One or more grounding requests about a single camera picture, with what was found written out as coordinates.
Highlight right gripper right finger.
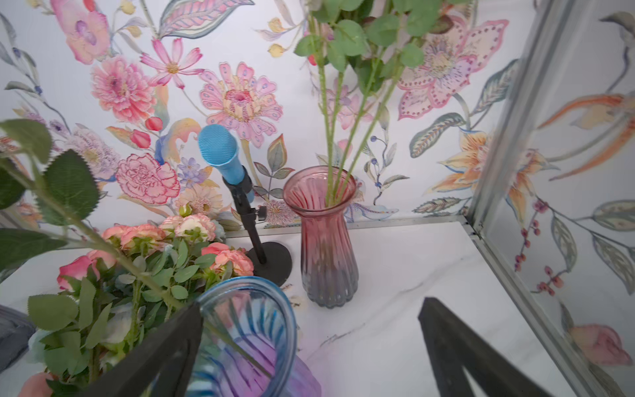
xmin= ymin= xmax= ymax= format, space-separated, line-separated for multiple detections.
xmin=418 ymin=297 xmax=549 ymax=396

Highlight purple blue glass vase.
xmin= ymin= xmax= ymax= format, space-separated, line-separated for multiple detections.
xmin=186 ymin=276 xmax=322 ymax=396

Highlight large pink rose stem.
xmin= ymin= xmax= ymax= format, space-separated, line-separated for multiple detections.
xmin=0 ymin=117 xmax=274 ymax=383

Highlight pink flower bouquet green stems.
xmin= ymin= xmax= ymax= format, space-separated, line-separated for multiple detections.
xmin=20 ymin=212 xmax=255 ymax=396

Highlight green stem with leaves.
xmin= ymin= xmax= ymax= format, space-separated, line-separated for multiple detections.
xmin=294 ymin=1 xmax=475 ymax=207

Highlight red glass vase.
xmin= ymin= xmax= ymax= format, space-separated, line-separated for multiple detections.
xmin=283 ymin=165 xmax=359 ymax=309

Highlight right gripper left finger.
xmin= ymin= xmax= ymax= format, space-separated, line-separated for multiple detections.
xmin=81 ymin=304 xmax=203 ymax=397

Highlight blue microphone on black stand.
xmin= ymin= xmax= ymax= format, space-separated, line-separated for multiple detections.
xmin=198 ymin=125 xmax=293 ymax=286

